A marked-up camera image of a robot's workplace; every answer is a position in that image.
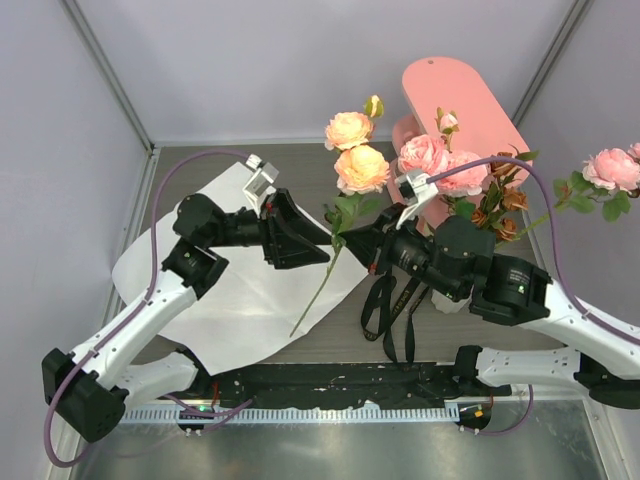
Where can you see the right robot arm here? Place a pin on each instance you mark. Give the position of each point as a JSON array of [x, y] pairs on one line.
[[599, 353]]

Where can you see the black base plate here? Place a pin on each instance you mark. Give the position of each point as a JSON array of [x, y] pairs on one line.
[[337, 386]]

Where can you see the brown rose flower stem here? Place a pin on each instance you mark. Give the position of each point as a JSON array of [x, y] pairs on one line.
[[501, 199]]

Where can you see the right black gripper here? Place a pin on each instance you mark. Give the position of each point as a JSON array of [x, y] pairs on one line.
[[373, 244]]

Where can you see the pink three-tier shelf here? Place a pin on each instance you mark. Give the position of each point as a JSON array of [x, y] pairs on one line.
[[484, 127]]

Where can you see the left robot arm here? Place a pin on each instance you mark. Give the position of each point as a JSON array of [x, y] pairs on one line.
[[95, 384]]

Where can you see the pink rose flower stem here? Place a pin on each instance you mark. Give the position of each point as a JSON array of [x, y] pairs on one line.
[[609, 179]]

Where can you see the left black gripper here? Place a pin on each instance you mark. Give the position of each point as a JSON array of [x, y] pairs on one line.
[[289, 239]]

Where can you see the white ribbed vase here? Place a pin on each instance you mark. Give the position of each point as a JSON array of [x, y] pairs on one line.
[[445, 305]]

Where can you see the white slotted cable duct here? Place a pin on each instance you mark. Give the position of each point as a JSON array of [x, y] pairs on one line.
[[157, 414]]

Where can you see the peach rose flower stem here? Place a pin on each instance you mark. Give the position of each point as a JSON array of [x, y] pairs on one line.
[[362, 173]]

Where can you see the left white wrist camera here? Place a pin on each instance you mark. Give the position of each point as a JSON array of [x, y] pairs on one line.
[[264, 175]]

